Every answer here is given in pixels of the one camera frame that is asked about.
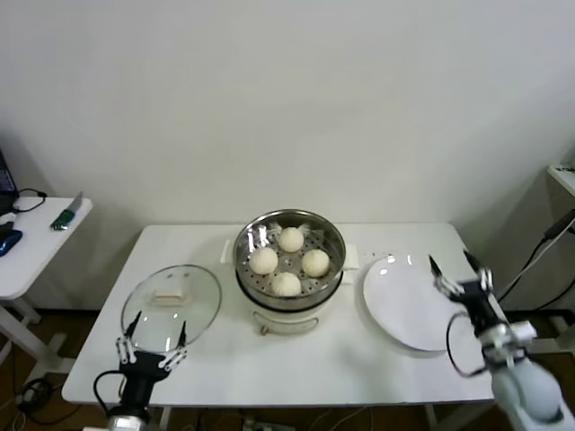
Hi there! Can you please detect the floor cable bundle with plug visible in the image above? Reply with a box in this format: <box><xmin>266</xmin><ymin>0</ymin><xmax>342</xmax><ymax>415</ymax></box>
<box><xmin>13</xmin><ymin>376</ymin><xmax>84</xmax><ymax>426</ymax></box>

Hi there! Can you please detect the long black floor cable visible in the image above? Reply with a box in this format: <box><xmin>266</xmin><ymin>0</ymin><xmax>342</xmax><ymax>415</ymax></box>
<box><xmin>496</xmin><ymin>233</ymin><xmax>575</xmax><ymax>312</ymax></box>

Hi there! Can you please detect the green handled knife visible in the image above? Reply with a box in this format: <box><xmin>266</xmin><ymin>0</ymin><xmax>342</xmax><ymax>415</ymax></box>
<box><xmin>50</xmin><ymin>191</ymin><xmax>85</xmax><ymax>232</ymax></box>

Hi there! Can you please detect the long white cable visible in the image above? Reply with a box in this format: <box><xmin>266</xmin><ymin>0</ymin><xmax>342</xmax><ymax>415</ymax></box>
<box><xmin>496</xmin><ymin>237</ymin><xmax>552</xmax><ymax>302</ymax></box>

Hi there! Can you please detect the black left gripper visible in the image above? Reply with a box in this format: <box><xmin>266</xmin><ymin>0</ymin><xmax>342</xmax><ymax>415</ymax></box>
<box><xmin>114</xmin><ymin>312</ymin><xmax>189</xmax><ymax>407</ymax></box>

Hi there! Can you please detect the white steamed baozi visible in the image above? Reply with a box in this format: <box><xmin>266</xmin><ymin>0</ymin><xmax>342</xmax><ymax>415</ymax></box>
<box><xmin>271</xmin><ymin>271</ymin><xmax>303</xmax><ymax>298</ymax></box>
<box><xmin>278</xmin><ymin>226</ymin><xmax>305</xmax><ymax>253</ymax></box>
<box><xmin>300</xmin><ymin>249</ymin><xmax>332</xmax><ymax>277</ymax></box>
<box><xmin>249</xmin><ymin>247</ymin><xmax>279</xmax><ymax>275</ymax></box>

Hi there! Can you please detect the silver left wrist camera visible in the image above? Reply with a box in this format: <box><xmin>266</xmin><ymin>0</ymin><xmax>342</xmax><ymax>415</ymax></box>
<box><xmin>106</xmin><ymin>412</ymin><xmax>152</xmax><ymax>431</ymax></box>

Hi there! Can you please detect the blue computer mouse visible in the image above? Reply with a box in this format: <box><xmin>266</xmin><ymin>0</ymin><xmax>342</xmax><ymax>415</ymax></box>
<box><xmin>0</xmin><ymin>228</ymin><xmax>24</xmax><ymax>257</ymax></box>

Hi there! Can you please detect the white table with print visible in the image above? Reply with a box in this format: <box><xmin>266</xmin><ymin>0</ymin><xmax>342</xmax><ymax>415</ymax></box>
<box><xmin>547</xmin><ymin>163</ymin><xmax>575</xmax><ymax>198</ymax></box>

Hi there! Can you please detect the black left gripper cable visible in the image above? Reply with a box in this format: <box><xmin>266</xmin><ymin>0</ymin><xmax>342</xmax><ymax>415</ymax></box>
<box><xmin>93</xmin><ymin>370</ymin><xmax>127</xmax><ymax>417</ymax></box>

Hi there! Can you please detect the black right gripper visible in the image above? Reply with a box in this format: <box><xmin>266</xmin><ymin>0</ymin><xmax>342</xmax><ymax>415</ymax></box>
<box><xmin>429</xmin><ymin>251</ymin><xmax>504</xmax><ymax>333</ymax></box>

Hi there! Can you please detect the white electric cooking pot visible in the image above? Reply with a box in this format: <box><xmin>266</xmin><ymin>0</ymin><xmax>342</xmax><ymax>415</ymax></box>
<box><xmin>219</xmin><ymin>239</ymin><xmax>360</xmax><ymax>337</ymax></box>

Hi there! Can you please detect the large white plate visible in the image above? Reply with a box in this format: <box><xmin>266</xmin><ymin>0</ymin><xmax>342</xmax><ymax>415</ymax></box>
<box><xmin>362</xmin><ymin>254</ymin><xmax>474</xmax><ymax>353</ymax></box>

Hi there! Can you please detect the white table foot bar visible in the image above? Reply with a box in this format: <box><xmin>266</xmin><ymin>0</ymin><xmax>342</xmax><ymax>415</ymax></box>
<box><xmin>529</xmin><ymin>313</ymin><xmax>575</xmax><ymax>356</ymax></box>

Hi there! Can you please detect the black power adapter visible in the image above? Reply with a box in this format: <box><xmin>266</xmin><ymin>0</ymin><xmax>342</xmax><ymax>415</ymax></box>
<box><xmin>544</xmin><ymin>209</ymin><xmax>575</xmax><ymax>242</ymax></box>

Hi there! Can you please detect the stainless steel steamer basket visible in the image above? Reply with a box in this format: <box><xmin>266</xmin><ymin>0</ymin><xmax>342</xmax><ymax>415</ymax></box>
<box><xmin>234</xmin><ymin>208</ymin><xmax>348</xmax><ymax>311</ymax></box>

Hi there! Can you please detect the dark laptop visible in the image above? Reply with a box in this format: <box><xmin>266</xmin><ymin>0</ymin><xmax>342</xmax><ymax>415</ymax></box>
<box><xmin>0</xmin><ymin>143</ymin><xmax>22</xmax><ymax>216</ymax></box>

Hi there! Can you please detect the white side table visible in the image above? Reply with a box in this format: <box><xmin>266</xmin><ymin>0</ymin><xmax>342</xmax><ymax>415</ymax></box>
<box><xmin>0</xmin><ymin>196</ymin><xmax>94</xmax><ymax>374</ymax></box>

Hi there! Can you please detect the white work table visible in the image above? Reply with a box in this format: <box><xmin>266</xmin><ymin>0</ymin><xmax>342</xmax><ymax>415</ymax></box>
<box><xmin>61</xmin><ymin>223</ymin><xmax>545</xmax><ymax>431</ymax></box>

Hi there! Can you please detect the grey floor power strip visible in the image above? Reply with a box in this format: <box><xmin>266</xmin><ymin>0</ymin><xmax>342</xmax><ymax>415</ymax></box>
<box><xmin>242</xmin><ymin>416</ymin><xmax>288</xmax><ymax>431</ymax></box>

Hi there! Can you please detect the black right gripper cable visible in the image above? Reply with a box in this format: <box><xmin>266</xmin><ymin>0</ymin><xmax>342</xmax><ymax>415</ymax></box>
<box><xmin>445</xmin><ymin>309</ymin><xmax>489</xmax><ymax>378</ymax></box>

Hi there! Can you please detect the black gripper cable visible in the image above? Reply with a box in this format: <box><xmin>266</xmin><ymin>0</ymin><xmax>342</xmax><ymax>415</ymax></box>
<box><xmin>93</xmin><ymin>370</ymin><xmax>127</xmax><ymax>417</ymax></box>
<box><xmin>445</xmin><ymin>309</ymin><xmax>489</xmax><ymax>378</ymax></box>

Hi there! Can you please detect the round glass pot lid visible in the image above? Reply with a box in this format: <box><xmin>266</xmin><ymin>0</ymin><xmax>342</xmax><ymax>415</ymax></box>
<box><xmin>121</xmin><ymin>264</ymin><xmax>224</xmax><ymax>354</ymax></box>

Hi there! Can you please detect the black looped cable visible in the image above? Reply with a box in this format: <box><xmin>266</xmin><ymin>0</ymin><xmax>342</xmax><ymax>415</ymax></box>
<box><xmin>13</xmin><ymin>188</ymin><xmax>49</xmax><ymax>215</ymax></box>

